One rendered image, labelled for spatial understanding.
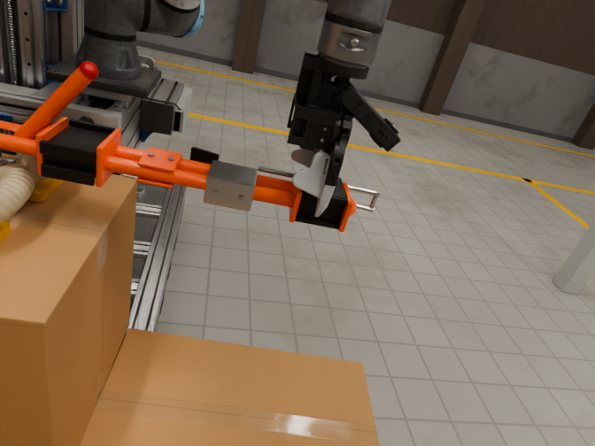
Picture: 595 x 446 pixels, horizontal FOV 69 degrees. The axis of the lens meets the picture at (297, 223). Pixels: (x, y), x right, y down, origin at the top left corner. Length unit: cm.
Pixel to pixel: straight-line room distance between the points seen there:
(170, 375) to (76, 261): 45
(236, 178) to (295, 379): 60
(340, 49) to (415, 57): 656
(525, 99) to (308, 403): 746
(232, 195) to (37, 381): 35
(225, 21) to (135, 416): 597
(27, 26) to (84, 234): 72
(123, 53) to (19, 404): 80
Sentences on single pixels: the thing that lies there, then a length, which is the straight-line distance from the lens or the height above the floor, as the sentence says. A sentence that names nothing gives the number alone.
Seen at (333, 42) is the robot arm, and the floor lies 130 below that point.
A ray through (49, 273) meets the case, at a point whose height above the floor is 94.
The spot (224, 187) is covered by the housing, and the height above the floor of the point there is 108.
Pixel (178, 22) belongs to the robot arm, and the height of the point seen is 119.
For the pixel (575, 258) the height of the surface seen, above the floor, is 23.
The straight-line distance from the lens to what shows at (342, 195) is 64.
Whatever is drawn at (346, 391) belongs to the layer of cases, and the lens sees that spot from 111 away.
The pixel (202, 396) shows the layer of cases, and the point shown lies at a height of 54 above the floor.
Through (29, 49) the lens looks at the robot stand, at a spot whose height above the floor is 104.
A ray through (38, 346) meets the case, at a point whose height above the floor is 90.
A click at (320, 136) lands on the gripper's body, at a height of 118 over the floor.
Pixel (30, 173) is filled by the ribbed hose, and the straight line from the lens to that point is 73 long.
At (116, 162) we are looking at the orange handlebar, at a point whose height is 108.
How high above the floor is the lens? 136
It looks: 29 degrees down
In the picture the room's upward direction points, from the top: 16 degrees clockwise
